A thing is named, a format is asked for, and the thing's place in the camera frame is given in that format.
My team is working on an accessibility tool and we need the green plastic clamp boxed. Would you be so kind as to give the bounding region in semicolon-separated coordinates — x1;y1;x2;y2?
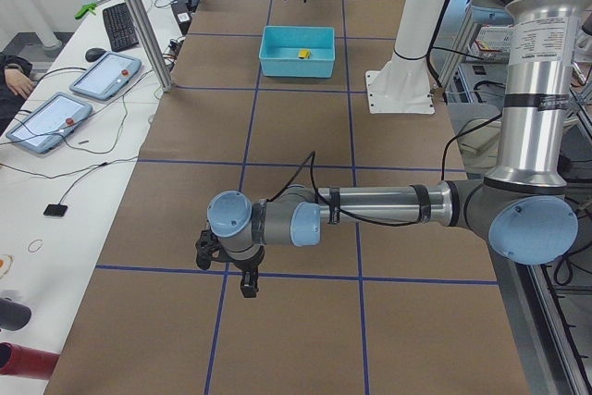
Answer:
74;2;98;20

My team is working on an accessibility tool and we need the teach pendant tablet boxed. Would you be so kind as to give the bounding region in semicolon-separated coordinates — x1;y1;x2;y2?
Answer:
6;93;93;154
69;52;142;101

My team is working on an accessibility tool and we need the turquoise plastic bin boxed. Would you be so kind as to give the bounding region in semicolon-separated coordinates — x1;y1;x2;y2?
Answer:
259;26;336;79

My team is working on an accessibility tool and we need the aluminium frame post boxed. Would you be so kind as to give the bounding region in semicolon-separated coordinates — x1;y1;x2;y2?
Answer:
125;0;173;93

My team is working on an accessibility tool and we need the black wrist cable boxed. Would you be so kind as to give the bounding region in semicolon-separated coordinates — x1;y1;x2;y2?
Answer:
267;149;503;228

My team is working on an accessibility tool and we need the upper teach pendant tablet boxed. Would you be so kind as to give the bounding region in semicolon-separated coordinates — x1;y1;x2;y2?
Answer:
69;52;142;101

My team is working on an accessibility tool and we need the red cylinder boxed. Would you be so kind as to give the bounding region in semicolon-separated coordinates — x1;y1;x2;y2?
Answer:
1;342;60;380

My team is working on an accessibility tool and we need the white pedestal column with base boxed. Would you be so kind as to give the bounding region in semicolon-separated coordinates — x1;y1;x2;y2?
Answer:
365;0;446;115

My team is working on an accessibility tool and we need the small black square pad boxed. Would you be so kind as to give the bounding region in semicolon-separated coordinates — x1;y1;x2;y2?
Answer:
43;204;68;217

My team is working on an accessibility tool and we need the black keyboard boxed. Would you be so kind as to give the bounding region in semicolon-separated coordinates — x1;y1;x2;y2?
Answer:
103;3;139;52

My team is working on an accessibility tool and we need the yellow beetle toy car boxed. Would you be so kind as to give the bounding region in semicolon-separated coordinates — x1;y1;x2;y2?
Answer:
297;48;312;59

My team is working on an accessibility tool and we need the black computer mouse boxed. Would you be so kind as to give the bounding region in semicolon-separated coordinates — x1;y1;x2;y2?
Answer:
85;47;106;63

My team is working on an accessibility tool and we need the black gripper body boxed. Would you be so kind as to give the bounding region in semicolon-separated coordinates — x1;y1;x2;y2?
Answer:
218;243;265;275

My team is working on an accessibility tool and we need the lower teach pendant tablet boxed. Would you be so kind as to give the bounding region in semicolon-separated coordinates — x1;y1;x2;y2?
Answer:
6;93;93;154

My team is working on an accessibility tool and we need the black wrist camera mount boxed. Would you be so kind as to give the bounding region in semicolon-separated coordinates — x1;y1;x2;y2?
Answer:
195;228;222;270

